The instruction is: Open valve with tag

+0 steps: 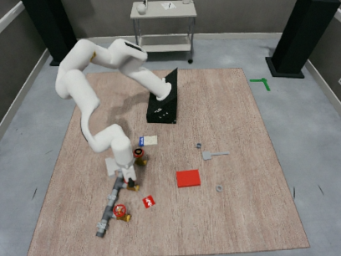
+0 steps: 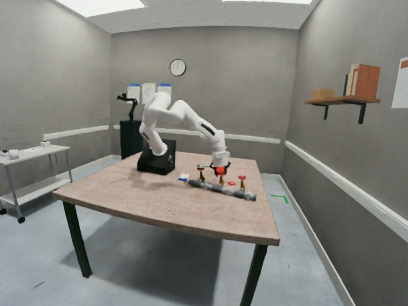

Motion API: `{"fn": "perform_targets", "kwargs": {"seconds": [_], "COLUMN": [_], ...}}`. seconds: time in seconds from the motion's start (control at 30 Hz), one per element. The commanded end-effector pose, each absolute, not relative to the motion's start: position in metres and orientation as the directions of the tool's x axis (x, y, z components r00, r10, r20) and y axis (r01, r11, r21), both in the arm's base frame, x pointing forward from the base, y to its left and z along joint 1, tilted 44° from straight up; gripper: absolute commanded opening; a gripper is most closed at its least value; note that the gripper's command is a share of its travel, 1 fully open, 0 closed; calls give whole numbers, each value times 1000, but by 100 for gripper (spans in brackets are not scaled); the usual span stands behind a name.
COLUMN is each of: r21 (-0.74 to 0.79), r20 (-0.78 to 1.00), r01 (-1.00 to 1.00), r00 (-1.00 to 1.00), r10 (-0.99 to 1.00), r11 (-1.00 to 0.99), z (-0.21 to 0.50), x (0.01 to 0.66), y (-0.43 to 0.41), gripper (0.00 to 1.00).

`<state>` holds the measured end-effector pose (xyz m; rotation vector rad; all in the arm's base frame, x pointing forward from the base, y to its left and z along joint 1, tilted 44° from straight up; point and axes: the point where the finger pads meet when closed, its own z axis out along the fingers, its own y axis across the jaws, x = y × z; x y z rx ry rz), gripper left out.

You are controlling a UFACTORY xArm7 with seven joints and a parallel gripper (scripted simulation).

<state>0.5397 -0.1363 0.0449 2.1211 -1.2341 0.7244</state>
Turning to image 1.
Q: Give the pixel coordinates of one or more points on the red flat rectangular pad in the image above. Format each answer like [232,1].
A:
[189,178]

